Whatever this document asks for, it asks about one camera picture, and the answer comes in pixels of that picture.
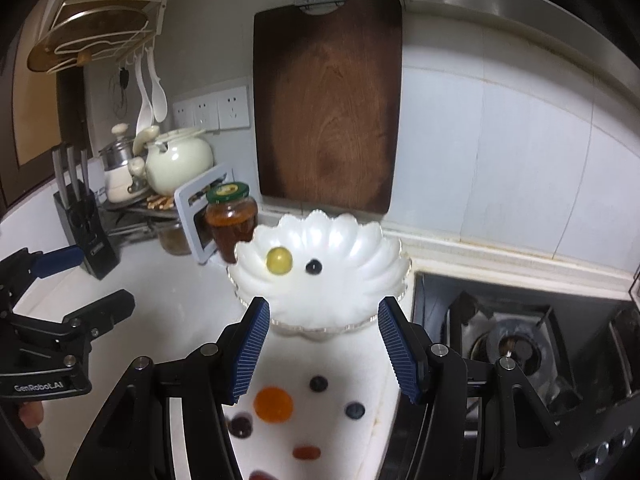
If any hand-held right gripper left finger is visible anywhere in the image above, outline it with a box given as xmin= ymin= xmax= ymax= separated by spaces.
xmin=65 ymin=296 xmax=273 ymax=480

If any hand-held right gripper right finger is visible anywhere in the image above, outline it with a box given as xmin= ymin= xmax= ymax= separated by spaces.
xmin=377 ymin=296 xmax=585 ymax=480

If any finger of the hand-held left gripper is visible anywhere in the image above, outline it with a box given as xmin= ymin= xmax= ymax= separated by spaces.
xmin=10 ymin=288 xmax=136 ymax=361
xmin=0 ymin=246 xmax=84 ymax=311

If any orange mandarin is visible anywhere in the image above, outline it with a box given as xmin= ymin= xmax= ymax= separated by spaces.
xmin=253 ymin=386 xmax=295 ymax=425

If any dark purple grape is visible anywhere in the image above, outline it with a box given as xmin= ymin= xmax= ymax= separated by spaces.
xmin=228 ymin=413 xmax=254 ymax=438

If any white scalloped bowl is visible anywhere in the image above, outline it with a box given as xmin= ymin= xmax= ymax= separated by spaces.
xmin=227 ymin=209 xmax=414 ymax=339

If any person's left hand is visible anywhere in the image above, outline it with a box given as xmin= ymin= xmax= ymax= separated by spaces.
xmin=16 ymin=401 xmax=45 ymax=430

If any black knife block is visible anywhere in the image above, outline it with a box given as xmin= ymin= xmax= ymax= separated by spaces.
xmin=53 ymin=191 xmax=120 ymax=281

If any metal counter shelf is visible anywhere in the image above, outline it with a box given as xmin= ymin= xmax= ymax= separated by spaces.
xmin=100 ymin=190 xmax=187 ymax=249

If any green grape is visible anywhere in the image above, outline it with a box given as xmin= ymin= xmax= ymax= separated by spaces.
xmin=264 ymin=246 xmax=295 ymax=277

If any small glass jar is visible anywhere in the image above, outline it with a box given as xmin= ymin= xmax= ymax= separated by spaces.
xmin=157 ymin=220 xmax=194 ymax=256

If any white electric stew pot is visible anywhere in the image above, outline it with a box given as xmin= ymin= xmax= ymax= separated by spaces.
xmin=98 ymin=122 xmax=147 ymax=205

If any green lidded honey jar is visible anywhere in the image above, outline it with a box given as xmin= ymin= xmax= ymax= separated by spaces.
xmin=202 ymin=181 xmax=260 ymax=265

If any cream ceramic pot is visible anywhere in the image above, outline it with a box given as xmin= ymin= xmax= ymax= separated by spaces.
xmin=128 ymin=127 xmax=215 ymax=196

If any white plastic rice spoon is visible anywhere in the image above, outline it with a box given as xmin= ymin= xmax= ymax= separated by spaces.
xmin=133 ymin=55 xmax=154 ymax=136
xmin=145 ymin=46 xmax=169 ymax=124

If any black hanging tool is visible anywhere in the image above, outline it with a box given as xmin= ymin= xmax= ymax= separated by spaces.
xmin=112 ymin=64 xmax=132 ymax=117

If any round wooden board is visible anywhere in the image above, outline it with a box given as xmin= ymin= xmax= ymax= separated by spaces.
xmin=27 ymin=2 xmax=151 ymax=74

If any brown wooden cutting board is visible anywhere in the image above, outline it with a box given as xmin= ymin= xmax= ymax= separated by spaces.
xmin=252 ymin=0 xmax=404 ymax=215

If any stainless steel range hood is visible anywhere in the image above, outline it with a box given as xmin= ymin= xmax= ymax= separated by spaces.
xmin=399 ymin=0 xmax=640 ymax=126

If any grey handled knife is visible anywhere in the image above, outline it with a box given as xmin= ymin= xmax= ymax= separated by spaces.
xmin=52 ymin=144 xmax=69 ymax=199
xmin=65 ymin=145 xmax=80 ymax=196
xmin=78 ymin=148 xmax=92 ymax=195

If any white rectangular frame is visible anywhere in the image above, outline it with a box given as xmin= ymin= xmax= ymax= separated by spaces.
xmin=173 ymin=162 xmax=236 ymax=266

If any white wall socket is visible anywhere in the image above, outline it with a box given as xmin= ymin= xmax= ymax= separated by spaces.
xmin=192 ymin=94 xmax=221 ymax=131
xmin=217 ymin=85 xmax=250 ymax=131
xmin=173 ymin=99 xmax=196 ymax=129

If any white wire wall rack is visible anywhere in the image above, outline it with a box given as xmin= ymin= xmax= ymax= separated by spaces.
xmin=46 ymin=0 xmax=169 ymax=75

